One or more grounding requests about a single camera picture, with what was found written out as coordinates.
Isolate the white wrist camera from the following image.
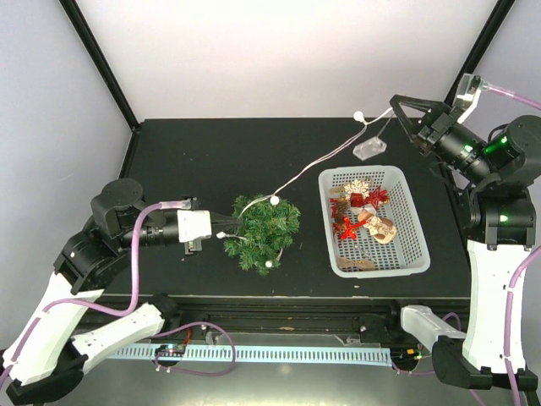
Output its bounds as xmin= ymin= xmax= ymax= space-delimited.
xmin=177 ymin=210 xmax=212 ymax=243
xmin=452 ymin=74 xmax=484 ymax=124

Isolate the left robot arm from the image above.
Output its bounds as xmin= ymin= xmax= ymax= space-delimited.
xmin=1 ymin=178 xmax=240 ymax=405

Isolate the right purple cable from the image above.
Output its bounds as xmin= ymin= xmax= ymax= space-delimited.
xmin=391 ymin=82 xmax=541 ymax=406

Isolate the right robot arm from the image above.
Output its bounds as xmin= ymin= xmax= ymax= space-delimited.
xmin=384 ymin=95 xmax=540 ymax=392

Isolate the right circuit board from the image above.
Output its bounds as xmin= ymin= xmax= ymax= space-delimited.
xmin=391 ymin=347 xmax=432 ymax=360

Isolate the left black frame post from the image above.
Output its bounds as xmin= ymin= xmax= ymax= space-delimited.
xmin=59 ymin=0 xmax=139 ymax=130

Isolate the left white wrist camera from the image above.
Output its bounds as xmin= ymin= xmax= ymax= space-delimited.
xmin=177 ymin=210 xmax=212 ymax=243

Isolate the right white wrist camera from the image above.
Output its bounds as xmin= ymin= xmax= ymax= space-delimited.
xmin=452 ymin=74 xmax=484 ymax=124

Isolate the red star ornament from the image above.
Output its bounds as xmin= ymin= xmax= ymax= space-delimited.
xmin=365 ymin=186 xmax=390 ymax=211

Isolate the left circuit board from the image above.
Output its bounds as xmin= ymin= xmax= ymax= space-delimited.
xmin=155 ymin=343 xmax=186 ymax=358

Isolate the right black frame post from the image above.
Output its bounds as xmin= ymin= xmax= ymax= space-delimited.
xmin=444 ymin=0 xmax=516 ymax=104

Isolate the red ribbon bow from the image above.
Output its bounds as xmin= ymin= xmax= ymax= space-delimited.
xmin=332 ymin=217 xmax=366 ymax=240

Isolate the snowman doll ornament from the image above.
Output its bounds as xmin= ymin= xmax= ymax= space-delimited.
xmin=358 ymin=211 xmax=397 ymax=244

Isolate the clear string loop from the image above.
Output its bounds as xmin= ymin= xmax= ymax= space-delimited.
xmin=216 ymin=105 xmax=396 ymax=270

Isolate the circuit board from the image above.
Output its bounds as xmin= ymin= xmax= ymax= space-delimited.
xmin=391 ymin=347 xmax=432 ymax=360
xmin=155 ymin=343 xmax=186 ymax=358

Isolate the small green christmas tree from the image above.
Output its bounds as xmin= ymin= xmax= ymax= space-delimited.
xmin=223 ymin=195 xmax=301 ymax=276

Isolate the white plastic basket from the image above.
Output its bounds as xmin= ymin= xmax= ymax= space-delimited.
xmin=319 ymin=165 xmax=430 ymax=279

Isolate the red gift box ornament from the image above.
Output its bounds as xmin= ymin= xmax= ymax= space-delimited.
xmin=349 ymin=193 xmax=367 ymax=208

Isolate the white slotted cable duct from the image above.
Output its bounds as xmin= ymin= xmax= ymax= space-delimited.
xmin=108 ymin=343 xmax=391 ymax=367

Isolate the white snowflake ornament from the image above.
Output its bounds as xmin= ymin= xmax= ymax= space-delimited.
xmin=343 ymin=178 xmax=371 ymax=197

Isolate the black frame post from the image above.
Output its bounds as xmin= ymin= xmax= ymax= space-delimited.
xmin=59 ymin=0 xmax=139 ymax=130
xmin=444 ymin=0 xmax=516 ymax=104

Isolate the pine cone ornament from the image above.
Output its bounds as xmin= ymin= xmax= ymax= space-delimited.
xmin=332 ymin=199 xmax=349 ymax=224

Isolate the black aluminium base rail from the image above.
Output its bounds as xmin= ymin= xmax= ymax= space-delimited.
xmin=162 ymin=296 xmax=469 ymax=343

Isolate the burlap bow ornament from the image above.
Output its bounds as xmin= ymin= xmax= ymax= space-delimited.
xmin=336 ymin=256 xmax=376 ymax=272

